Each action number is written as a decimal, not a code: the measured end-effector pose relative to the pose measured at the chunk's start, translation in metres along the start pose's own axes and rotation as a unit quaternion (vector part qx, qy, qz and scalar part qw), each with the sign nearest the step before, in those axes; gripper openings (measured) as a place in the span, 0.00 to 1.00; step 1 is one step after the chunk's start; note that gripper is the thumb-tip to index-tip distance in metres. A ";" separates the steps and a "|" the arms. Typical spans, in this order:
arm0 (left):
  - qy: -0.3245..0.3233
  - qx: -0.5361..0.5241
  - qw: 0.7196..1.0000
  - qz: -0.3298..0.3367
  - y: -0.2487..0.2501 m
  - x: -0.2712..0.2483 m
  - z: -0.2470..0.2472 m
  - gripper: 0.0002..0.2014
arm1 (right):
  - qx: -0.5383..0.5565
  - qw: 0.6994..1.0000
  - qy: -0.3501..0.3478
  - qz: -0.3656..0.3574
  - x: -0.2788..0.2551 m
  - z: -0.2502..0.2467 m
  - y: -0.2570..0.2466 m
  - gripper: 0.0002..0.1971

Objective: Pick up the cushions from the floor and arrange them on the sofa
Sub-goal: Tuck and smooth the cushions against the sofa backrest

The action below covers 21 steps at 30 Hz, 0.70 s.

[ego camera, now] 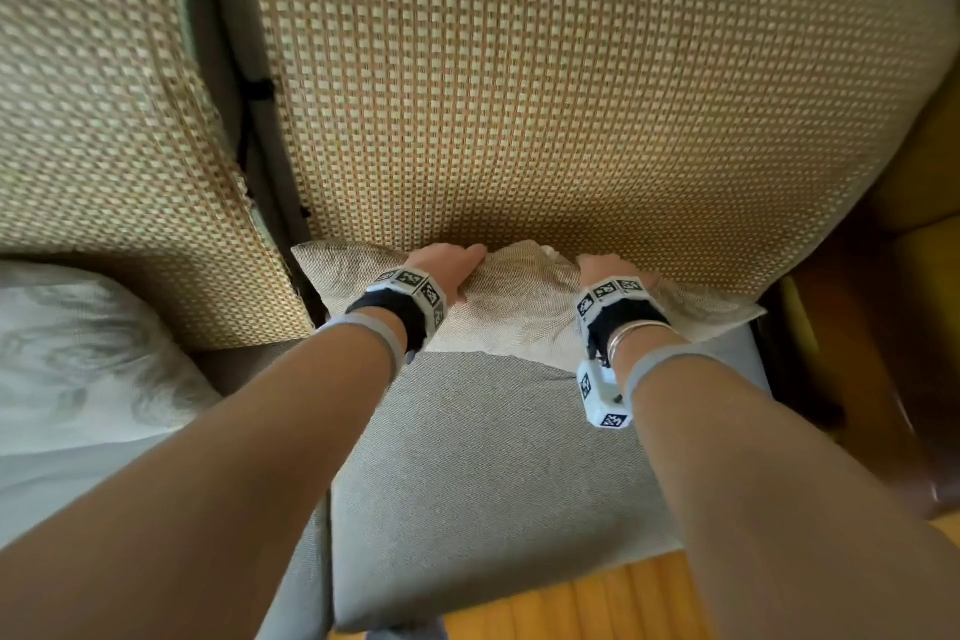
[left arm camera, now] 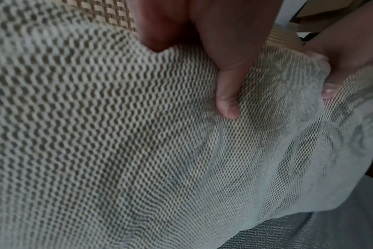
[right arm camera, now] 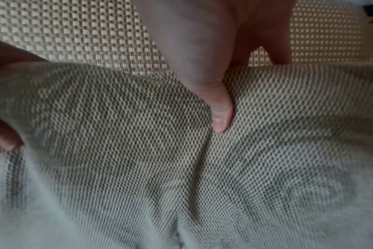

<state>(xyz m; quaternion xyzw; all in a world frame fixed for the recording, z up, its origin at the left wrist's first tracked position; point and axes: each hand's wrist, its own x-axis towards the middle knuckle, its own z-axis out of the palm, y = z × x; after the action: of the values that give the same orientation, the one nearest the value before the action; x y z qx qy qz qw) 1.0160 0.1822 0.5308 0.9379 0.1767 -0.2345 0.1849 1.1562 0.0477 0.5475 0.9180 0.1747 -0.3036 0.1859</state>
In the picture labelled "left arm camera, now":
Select person's right hand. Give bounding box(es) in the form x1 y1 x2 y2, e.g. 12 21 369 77
300 0 373 100

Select person's left hand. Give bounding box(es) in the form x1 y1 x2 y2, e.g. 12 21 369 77
126 0 285 120

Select white mesh fabric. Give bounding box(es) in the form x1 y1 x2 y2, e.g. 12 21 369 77
0 0 373 249

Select beige woven mat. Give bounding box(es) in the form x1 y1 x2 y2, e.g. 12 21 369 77
62 0 373 249

